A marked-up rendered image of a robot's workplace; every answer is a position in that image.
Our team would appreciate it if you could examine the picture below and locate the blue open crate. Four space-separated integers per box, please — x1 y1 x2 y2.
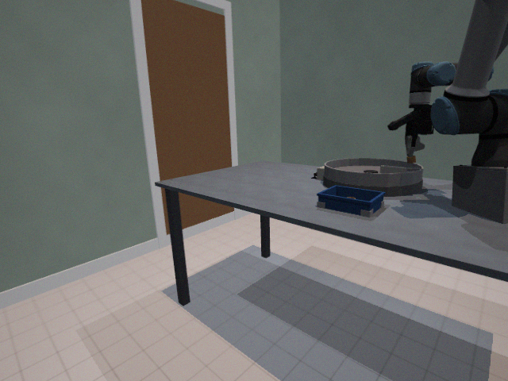
317 185 384 217

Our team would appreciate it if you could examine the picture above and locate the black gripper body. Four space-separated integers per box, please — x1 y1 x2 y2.
406 104 434 135

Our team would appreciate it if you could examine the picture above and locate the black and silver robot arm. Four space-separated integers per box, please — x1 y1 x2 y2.
409 0 508 167

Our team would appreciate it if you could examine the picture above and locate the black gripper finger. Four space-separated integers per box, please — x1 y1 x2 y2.
408 126 425 157
405 133 411 156

